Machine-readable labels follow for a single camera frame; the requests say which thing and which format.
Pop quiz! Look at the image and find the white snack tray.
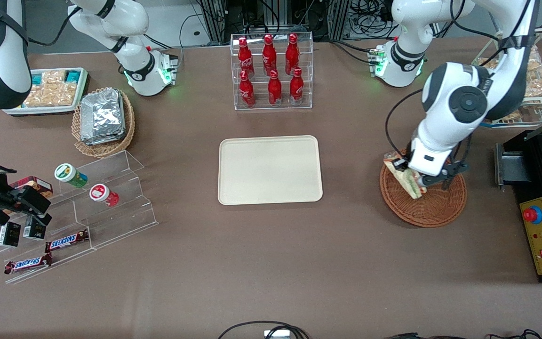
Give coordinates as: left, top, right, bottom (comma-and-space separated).
3, 67, 89, 116

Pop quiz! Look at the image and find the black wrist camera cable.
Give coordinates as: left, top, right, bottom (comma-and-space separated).
384, 89, 423, 160

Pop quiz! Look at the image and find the snickers bar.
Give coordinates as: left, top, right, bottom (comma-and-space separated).
3, 253, 53, 275
45, 229, 90, 253

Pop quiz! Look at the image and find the black looped cable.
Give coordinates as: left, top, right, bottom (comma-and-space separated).
218, 321, 310, 339

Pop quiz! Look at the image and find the background cable bundle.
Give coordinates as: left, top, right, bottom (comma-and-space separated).
349, 0, 395, 37

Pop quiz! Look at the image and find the red cup white lid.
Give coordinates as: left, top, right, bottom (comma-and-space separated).
89, 184, 120, 207

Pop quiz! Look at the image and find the round brown wicker basket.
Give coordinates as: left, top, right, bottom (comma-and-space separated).
379, 150, 467, 228

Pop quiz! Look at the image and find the black appliance frame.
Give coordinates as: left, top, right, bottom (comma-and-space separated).
494, 131, 542, 284

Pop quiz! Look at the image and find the green cup white lid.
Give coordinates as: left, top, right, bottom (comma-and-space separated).
54, 163, 88, 188

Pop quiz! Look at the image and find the cream rectangular tray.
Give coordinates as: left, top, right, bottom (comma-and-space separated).
218, 135, 323, 206

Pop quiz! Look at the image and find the grey metal plate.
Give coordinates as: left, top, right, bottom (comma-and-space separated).
494, 143, 505, 186

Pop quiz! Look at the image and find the brown chocolate box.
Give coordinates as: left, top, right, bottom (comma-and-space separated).
9, 176, 54, 199

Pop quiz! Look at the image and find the foil wrapped food pack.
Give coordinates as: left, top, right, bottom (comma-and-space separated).
83, 128, 127, 146
80, 89, 126, 141

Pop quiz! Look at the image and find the triangle sandwich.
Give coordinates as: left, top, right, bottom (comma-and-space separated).
383, 151, 427, 200

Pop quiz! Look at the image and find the clear acrylic stepped stand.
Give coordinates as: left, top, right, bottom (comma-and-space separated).
0, 150, 159, 284

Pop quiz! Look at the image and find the red cola bottle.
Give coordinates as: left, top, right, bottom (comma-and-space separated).
262, 34, 277, 77
239, 71, 255, 108
285, 33, 300, 76
268, 70, 283, 106
238, 37, 255, 78
289, 67, 304, 106

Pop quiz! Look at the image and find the aluminium profile frame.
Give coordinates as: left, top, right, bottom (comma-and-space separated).
199, 0, 228, 45

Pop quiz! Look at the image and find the clear acrylic bottle rack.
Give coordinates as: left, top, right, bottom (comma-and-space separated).
231, 32, 314, 111

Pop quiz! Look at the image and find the small black box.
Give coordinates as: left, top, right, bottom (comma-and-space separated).
22, 216, 47, 240
0, 221, 22, 248

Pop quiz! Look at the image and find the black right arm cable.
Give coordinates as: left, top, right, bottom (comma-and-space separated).
25, 7, 83, 48

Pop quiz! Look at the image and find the oval tan wicker basket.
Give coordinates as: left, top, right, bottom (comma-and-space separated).
72, 87, 136, 158

